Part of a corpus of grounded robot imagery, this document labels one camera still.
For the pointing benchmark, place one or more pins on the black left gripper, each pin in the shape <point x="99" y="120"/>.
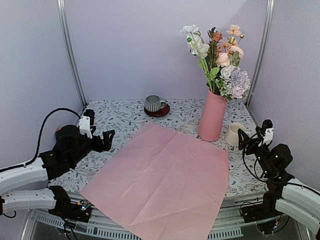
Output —
<point x="107" y="143"/>

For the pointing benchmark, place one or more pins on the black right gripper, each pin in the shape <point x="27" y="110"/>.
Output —
<point x="253" y="145"/>

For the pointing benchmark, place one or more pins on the green leafy white stem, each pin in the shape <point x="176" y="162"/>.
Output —
<point x="233" y="83"/>

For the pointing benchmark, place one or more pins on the pink wrapping paper sheet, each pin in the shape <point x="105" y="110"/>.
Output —
<point x="161" y="164"/>

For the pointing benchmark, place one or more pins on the peach rose flower stem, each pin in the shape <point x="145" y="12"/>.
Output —
<point x="233" y="55"/>

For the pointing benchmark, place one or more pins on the white peony flower stem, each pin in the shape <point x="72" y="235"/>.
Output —
<point x="202" y="50"/>

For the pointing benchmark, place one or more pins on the white blossom flower stem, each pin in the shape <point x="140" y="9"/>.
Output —
<point x="193" y="37"/>

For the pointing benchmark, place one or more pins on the dusty orange rose stem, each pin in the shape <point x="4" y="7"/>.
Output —
<point x="214" y="38"/>

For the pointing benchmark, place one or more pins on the peach blossom flower stem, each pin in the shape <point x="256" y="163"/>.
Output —
<point x="235" y="34"/>

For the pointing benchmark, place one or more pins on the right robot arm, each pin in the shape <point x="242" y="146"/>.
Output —
<point x="285" y="193"/>

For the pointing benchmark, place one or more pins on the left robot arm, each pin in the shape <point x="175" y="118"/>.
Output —
<point x="54" y="198"/>

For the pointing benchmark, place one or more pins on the tall pink vase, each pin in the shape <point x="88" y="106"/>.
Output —
<point x="211" y="121"/>

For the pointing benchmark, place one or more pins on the white coffee mug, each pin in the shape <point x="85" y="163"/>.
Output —
<point x="232" y="137"/>

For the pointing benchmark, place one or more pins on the floral patterned tablecloth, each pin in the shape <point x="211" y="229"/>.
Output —
<point x="126" y="117"/>

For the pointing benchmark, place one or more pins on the striped ceramic cup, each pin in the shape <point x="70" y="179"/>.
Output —
<point x="153" y="103"/>

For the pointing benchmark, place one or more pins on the dark red saucer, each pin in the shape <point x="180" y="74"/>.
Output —
<point x="161" y="113"/>

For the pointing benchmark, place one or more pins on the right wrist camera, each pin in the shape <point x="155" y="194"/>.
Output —
<point x="267" y="132"/>

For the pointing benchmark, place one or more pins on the right aluminium frame post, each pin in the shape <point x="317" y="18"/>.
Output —
<point x="262" y="50"/>

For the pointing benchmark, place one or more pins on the aluminium frame post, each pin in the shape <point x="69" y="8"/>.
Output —
<point x="262" y="50"/>
<point x="62" y="13"/>

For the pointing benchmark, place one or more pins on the left aluminium frame post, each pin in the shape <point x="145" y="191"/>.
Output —
<point x="62" y="13"/>

